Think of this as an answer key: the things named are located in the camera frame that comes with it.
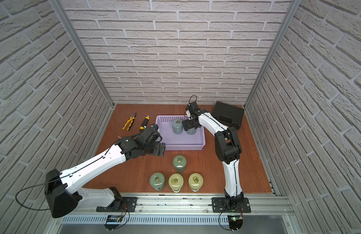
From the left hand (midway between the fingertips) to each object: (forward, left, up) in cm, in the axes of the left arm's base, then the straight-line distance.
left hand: (160, 144), depth 78 cm
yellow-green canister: (-18, -9, -7) cm, 21 cm away
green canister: (-17, +1, -8) cm, 19 cm away
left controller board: (-32, +23, -20) cm, 44 cm away
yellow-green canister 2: (-17, -19, -8) cm, 27 cm away
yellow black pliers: (+31, +27, -16) cm, 44 cm away
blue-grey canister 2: (+18, -18, -13) cm, 29 cm away
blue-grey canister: (+20, -8, -9) cm, 23 cm away
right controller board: (-34, -39, -17) cm, 54 cm away
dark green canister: (-7, -11, -9) cm, 15 cm away
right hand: (+22, -20, -10) cm, 31 cm away
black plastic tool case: (+30, -48, -10) cm, 58 cm away
